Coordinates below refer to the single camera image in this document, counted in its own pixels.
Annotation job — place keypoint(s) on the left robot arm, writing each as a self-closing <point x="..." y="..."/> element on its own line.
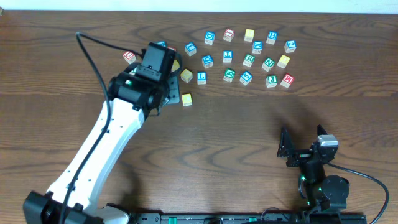
<point x="73" y="197"/>

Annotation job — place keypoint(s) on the blue P block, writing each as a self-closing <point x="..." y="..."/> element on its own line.
<point x="162" y="43"/>

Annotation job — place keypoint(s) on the blue Q block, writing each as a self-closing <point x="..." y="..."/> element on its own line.
<point x="209" y="38"/>

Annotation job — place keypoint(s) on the blue X block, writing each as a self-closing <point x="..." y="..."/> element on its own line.
<point x="257" y="47"/>

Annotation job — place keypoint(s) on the red M block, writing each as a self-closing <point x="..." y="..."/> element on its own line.
<point x="287" y="80"/>

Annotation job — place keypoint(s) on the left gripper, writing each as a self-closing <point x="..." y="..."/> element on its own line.
<point x="173" y="90"/>

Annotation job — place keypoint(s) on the green J block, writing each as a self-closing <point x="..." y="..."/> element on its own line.
<point x="271" y="81"/>

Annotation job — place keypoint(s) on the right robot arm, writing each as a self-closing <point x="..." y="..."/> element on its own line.
<point x="328" y="193"/>

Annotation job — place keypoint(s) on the yellow K block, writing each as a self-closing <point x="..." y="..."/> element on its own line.
<point x="175" y="66"/>

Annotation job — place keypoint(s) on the blue L block front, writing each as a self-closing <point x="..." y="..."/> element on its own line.
<point x="201" y="78"/>

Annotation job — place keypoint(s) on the blue two block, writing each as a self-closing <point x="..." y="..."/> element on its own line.
<point x="290" y="46"/>

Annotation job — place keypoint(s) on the blue L block middle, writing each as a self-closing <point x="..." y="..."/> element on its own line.
<point x="227" y="56"/>

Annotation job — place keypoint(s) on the yellow C block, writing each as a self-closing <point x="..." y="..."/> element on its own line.
<point x="186" y="99"/>

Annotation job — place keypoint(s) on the yellow S block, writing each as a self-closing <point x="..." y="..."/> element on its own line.
<point x="249" y="35"/>

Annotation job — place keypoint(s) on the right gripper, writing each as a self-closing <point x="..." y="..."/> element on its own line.
<point x="302" y="156"/>

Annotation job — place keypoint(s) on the red I block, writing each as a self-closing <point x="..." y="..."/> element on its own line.
<point x="228" y="35"/>

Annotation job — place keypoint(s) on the green B block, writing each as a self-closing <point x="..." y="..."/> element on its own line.
<point x="229" y="75"/>

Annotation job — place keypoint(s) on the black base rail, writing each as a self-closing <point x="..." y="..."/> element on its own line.
<point x="269" y="217"/>

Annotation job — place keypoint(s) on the blue H block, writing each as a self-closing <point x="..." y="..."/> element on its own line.
<point x="272" y="37"/>

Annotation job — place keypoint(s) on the green R block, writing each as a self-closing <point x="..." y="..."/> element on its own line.
<point x="248" y="60"/>

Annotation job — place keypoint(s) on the yellow O block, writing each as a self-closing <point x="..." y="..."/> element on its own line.
<point x="283" y="61"/>

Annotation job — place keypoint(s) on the green N block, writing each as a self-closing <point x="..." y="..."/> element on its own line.
<point x="268" y="64"/>

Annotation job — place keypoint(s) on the blue l block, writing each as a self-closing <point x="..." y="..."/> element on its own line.
<point x="201" y="78"/>
<point x="227" y="56"/>

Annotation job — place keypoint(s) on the blue D block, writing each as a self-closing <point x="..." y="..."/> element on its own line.
<point x="207" y="61"/>

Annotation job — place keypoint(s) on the yellow block near L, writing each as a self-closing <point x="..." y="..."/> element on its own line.
<point x="186" y="75"/>

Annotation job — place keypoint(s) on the red U block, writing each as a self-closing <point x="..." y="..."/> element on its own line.
<point x="129" y="57"/>

